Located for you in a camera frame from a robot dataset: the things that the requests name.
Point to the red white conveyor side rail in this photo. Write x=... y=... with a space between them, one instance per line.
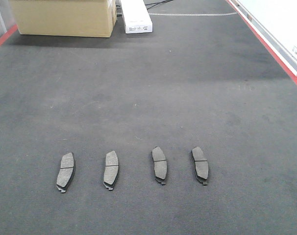
x=274 y=23

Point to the cardboard box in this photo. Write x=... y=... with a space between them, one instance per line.
x=80 y=18

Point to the white long box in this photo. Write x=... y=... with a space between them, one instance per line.
x=136 y=17

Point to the brake pad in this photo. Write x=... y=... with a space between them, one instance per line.
x=111 y=170
x=201 y=166
x=66 y=172
x=160 y=165

